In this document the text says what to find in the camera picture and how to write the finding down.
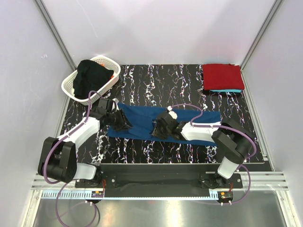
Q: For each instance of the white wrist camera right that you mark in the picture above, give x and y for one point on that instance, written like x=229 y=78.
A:
x=170 y=111

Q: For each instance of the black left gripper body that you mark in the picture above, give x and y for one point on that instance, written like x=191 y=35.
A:
x=113 y=117

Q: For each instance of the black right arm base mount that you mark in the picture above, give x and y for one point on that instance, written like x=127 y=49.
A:
x=215 y=181

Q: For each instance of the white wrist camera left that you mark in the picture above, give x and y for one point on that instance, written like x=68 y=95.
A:
x=115 y=105

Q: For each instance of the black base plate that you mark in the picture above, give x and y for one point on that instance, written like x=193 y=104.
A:
x=161 y=192

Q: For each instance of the teal folded t shirt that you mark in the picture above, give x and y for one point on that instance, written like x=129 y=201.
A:
x=228 y=90

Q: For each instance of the white plastic laundry basket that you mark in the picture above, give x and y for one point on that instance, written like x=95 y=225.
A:
x=67 y=84

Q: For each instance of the red folded t shirt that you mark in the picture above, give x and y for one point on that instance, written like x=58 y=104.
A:
x=222 y=76

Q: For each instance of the blue printed t shirt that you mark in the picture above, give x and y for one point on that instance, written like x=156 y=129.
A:
x=142 y=119

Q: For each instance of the aluminium frame rail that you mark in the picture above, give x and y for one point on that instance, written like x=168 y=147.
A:
x=256 y=180

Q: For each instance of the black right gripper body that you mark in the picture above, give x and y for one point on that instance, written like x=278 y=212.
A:
x=168 y=131

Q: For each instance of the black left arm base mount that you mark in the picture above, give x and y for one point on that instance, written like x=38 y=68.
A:
x=102 y=179

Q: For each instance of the black t shirt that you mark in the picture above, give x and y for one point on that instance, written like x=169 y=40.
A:
x=88 y=78

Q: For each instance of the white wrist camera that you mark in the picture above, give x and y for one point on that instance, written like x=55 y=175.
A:
x=115 y=105
x=170 y=111

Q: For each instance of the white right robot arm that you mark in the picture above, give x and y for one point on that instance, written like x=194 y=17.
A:
x=235 y=142

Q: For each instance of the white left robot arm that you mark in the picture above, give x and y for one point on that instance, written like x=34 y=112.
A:
x=58 y=160

